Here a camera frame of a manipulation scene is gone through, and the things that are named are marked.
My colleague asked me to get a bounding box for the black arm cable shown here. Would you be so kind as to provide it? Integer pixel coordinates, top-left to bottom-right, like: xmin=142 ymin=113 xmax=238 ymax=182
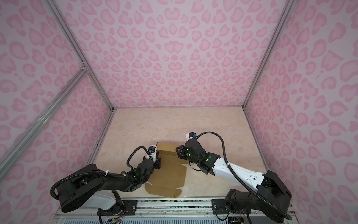
xmin=126 ymin=145 xmax=150 ymax=177
xmin=195 ymin=131 xmax=292 ymax=221

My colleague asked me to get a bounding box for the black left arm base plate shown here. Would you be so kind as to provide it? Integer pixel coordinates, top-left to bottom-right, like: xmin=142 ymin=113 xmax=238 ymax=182
xmin=97 ymin=200 xmax=138 ymax=216

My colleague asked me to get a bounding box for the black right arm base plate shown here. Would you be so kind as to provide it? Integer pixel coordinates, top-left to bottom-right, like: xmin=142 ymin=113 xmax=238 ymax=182
xmin=211 ymin=199 xmax=248 ymax=215

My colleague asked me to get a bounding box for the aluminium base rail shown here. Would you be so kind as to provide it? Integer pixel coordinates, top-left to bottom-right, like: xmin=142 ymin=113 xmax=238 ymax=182
xmin=51 ymin=195 xmax=298 ymax=224

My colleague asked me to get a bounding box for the aluminium diagonal frame bar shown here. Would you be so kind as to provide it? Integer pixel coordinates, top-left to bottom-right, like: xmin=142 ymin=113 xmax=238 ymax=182
xmin=1 ymin=66 xmax=88 ymax=180

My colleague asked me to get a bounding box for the aluminium right corner post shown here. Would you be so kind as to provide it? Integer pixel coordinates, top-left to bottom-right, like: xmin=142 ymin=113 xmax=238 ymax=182
xmin=242 ymin=0 xmax=296 ymax=111

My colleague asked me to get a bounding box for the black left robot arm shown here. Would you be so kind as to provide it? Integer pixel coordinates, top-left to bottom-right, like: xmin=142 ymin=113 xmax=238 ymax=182
xmin=50 ymin=158 xmax=161 ymax=215

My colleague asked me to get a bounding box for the brown cardboard box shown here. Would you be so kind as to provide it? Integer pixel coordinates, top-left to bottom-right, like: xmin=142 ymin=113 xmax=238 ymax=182
xmin=145 ymin=142 xmax=188 ymax=198

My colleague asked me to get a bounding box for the aluminium left corner post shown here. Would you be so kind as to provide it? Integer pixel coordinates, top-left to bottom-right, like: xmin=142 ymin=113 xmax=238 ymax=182
xmin=43 ymin=0 xmax=115 ymax=111

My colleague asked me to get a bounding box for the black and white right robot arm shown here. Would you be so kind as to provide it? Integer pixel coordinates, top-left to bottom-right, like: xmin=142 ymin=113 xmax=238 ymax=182
xmin=175 ymin=138 xmax=292 ymax=223

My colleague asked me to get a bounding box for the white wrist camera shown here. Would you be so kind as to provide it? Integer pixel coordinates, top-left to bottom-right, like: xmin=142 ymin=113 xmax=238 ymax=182
xmin=147 ymin=145 xmax=157 ymax=162
xmin=186 ymin=132 xmax=197 ymax=141

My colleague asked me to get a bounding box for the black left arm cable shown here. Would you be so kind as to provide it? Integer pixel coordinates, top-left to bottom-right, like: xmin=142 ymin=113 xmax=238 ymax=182
xmin=126 ymin=145 xmax=150 ymax=177

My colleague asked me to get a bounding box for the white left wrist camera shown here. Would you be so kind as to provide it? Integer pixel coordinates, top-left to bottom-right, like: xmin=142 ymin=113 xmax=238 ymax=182
xmin=147 ymin=145 xmax=157 ymax=162

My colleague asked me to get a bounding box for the aluminium corner post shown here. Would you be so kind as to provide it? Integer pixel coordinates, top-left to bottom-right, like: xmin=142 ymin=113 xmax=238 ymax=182
xmin=43 ymin=0 xmax=115 ymax=111
xmin=242 ymin=0 xmax=296 ymax=111

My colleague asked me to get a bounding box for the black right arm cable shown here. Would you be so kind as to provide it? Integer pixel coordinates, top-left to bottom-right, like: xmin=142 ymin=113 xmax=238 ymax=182
xmin=195 ymin=131 xmax=292 ymax=221

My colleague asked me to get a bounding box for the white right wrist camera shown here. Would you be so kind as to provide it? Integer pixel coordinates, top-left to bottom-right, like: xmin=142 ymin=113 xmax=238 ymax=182
xmin=186 ymin=132 xmax=197 ymax=141

